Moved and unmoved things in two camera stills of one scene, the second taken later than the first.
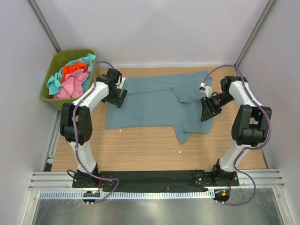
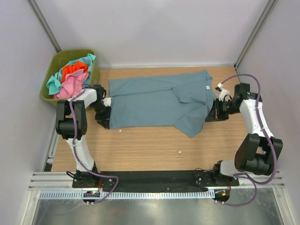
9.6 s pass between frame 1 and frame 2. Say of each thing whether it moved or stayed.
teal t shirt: stayed
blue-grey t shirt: stayed
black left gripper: moved
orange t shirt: stayed
